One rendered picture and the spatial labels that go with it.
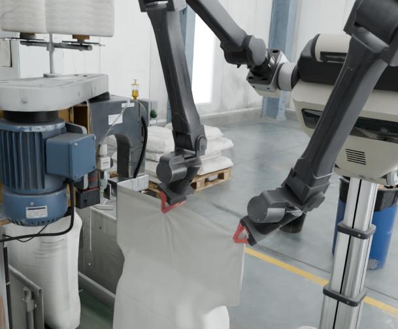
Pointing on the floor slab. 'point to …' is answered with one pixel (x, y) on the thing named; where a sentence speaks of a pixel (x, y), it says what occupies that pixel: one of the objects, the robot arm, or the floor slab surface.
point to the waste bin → (385, 231)
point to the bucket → (295, 226)
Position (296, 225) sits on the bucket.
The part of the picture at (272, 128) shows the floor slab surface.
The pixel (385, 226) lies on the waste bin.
